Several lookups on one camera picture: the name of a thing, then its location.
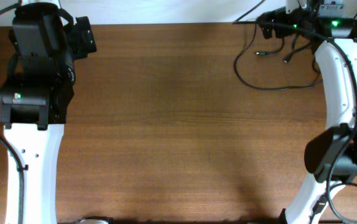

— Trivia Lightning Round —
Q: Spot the black USB cable gold plug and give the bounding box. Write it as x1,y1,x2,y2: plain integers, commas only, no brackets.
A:
233,26,322,91

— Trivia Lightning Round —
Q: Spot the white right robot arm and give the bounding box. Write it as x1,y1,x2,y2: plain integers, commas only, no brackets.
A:
257,1,357,223

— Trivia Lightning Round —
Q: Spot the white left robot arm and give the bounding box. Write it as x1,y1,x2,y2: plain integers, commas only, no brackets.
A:
0,1,97,223

